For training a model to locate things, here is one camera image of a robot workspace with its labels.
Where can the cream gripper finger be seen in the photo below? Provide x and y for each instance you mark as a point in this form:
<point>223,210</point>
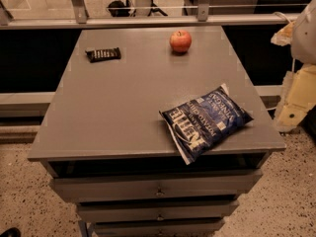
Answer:
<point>297,98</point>
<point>283,36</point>

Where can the red apple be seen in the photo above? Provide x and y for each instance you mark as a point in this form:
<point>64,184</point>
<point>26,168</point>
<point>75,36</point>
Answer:
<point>180,41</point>

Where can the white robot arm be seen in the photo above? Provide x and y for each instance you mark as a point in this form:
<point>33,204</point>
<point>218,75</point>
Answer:
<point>303,44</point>

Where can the blue potato chip bag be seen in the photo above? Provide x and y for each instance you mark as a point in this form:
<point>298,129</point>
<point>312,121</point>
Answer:
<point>198,125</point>

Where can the top grey drawer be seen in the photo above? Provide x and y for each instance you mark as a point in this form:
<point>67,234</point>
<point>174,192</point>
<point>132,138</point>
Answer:
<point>175,185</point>

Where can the grey drawer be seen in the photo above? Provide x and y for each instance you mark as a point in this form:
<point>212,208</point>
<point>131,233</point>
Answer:
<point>158,228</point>
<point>157,211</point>
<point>175,185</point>

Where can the middle grey drawer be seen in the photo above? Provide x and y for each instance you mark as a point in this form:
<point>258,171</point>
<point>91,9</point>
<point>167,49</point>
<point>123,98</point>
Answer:
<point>157,211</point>

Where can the bottom grey drawer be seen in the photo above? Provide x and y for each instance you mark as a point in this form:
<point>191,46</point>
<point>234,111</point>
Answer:
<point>158,228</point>

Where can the black object behind glass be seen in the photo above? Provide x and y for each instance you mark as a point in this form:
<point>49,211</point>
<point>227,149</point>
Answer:
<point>121,9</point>

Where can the black candy bar wrapper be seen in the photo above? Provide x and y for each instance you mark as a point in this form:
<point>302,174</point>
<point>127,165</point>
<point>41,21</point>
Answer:
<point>98,55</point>

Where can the grey drawer cabinet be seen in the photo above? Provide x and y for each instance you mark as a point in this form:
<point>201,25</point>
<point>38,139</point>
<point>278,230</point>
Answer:
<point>104,119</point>

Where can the grey metal railing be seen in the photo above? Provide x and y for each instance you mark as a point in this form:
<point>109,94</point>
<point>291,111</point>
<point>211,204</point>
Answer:
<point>92,14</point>

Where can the black shoe tip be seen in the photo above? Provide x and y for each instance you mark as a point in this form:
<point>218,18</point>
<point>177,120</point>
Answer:
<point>11,232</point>

